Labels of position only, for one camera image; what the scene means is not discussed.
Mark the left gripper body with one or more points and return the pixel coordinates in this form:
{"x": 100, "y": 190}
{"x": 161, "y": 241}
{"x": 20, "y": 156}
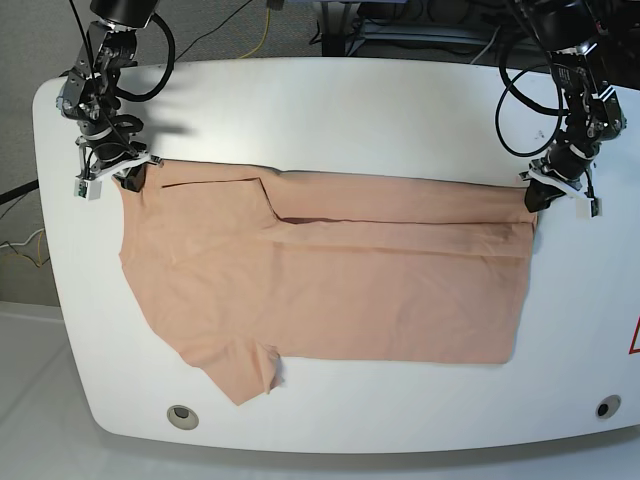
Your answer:
{"x": 566, "y": 166}

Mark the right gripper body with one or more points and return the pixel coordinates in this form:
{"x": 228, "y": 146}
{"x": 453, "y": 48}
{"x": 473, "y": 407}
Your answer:
{"x": 101, "y": 156}

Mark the peach orange T-shirt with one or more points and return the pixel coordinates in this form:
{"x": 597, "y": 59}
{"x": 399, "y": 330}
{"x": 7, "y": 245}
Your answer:
{"x": 237, "y": 267}

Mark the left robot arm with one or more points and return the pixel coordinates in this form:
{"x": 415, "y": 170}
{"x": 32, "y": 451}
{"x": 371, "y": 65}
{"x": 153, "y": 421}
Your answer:
{"x": 568, "y": 34}

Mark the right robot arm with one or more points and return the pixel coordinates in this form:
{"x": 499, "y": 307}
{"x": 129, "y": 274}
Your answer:
{"x": 92, "y": 98}

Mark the black bar at left edge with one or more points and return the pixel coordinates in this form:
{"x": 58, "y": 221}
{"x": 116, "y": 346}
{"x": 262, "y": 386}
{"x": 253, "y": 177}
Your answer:
{"x": 19, "y": 191}

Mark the red triangle warning sticker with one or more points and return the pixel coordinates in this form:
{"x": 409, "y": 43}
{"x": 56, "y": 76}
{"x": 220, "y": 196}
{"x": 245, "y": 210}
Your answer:
{"x": 635, "y": 343}

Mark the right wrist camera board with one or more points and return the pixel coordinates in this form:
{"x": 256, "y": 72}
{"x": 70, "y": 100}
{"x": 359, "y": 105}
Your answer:
{"x": 88, "y": 189}

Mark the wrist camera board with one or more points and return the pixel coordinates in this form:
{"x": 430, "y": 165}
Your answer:
{"x": 88, "y": 189}
{"x": 588, "y": 208}

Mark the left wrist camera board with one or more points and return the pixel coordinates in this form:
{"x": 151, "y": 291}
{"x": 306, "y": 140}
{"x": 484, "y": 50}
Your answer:
{"x": 588, "y": 208}

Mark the aluminium frame rack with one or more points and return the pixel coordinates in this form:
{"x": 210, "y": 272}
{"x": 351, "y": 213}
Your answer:
{"x": 472, "y": 32}

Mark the right table cable grommet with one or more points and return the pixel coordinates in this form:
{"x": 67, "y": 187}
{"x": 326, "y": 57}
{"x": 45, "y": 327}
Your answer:
{"x": 608, "y": 407}

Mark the table cable grommet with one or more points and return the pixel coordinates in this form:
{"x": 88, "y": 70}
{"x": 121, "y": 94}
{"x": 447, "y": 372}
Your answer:
{"x": 182, "y": 417}
{"x": 608, "y": 407}

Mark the left table cable grommet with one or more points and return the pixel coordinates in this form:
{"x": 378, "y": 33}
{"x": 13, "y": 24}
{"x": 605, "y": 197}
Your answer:
{"x": 182, "y": 417}

